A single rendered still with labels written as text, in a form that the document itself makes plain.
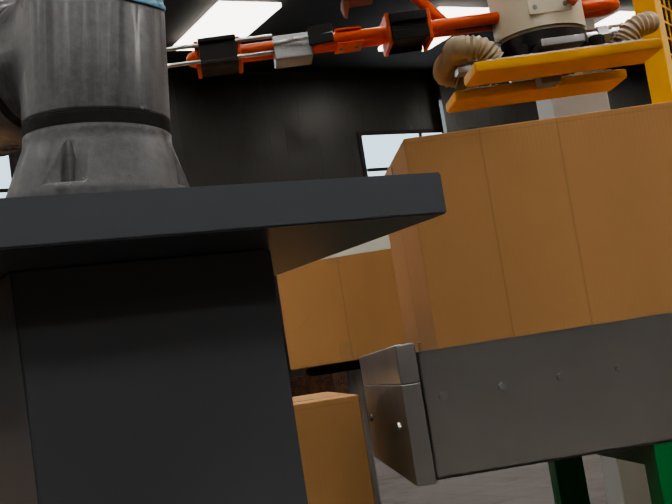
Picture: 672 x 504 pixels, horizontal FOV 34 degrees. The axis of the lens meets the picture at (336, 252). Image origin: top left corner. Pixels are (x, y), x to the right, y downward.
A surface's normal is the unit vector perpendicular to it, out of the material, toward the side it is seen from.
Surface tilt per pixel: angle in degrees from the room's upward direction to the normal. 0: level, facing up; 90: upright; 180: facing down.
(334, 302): 90
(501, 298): 90
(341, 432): 90
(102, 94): 92
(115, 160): 72
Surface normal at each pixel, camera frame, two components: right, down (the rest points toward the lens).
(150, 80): 0.84, -0.11
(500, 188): 0.06, -0.12
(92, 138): 0.12, -0.44
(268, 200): 0.46, -0.17
